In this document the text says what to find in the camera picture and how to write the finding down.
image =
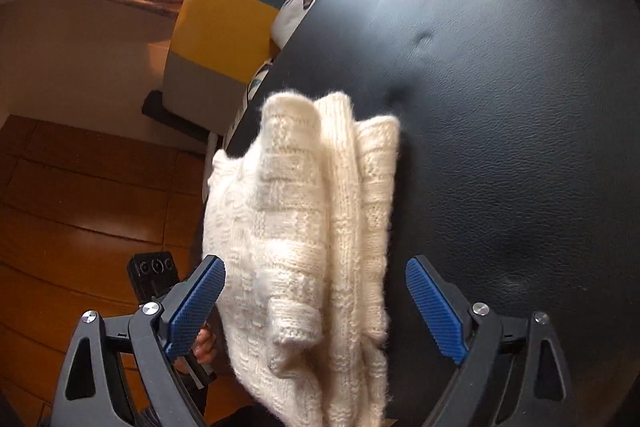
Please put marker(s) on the cream knit sweater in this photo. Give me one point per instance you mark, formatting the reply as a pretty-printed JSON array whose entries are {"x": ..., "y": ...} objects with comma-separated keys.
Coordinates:
[{"x": 310, "y": 257}]

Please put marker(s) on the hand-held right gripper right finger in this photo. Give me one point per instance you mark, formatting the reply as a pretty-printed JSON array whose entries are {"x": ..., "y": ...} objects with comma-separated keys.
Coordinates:
[{"x": 435, "y": 307}]

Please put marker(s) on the grey yellow blue sofa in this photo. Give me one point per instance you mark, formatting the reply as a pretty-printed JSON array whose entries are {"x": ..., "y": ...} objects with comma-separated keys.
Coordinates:
[{"x": 225, "y": 17}]

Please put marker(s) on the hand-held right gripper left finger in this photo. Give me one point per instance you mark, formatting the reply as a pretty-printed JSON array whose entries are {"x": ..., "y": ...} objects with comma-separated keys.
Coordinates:
[{"x": 197, "y": 307}]

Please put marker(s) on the person's left hand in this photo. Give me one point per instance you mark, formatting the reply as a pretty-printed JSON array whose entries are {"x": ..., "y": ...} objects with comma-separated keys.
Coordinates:
[{"x": 204, "y": 347}]

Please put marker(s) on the geometric print pillow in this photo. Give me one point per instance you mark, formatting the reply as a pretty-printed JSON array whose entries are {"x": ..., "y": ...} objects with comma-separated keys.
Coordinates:
[{"x": 256, "y": 79}]

